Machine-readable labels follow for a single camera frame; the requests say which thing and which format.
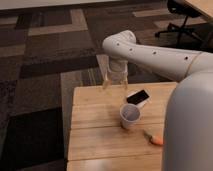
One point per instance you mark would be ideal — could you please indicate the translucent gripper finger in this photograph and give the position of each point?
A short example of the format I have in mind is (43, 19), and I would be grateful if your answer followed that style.
(106, 82)
(125, 83)

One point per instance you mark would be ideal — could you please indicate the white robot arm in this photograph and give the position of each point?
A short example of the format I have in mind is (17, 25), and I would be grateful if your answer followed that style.
(188, 125)

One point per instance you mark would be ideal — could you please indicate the wooden desk corner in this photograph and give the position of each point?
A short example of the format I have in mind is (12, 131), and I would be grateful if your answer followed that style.
(203, 6)

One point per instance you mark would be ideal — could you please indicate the orange toy carrot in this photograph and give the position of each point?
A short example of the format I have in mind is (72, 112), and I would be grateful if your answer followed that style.
(153, 139)

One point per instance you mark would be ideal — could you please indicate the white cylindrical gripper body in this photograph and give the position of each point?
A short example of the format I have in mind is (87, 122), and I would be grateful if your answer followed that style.
(117, 69)

